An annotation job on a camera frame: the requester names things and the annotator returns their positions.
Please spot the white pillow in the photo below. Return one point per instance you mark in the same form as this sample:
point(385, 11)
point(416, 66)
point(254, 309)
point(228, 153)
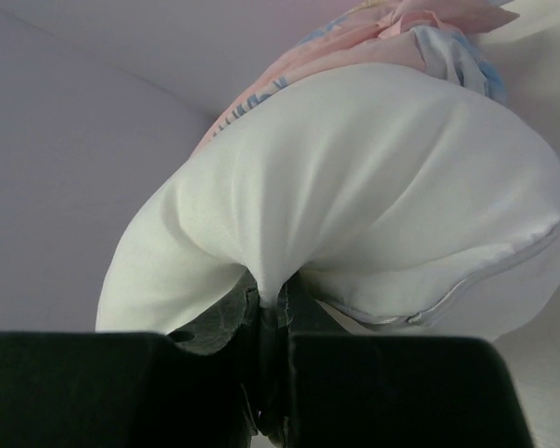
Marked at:
point(403, 201)

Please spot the blue and pink printed pillowcase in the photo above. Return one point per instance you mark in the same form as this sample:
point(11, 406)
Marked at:
point(431, 37)

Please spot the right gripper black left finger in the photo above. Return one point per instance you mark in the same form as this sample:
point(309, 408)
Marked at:
point(188, 388)

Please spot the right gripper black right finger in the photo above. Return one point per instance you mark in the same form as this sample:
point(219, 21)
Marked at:
point(390, 390)

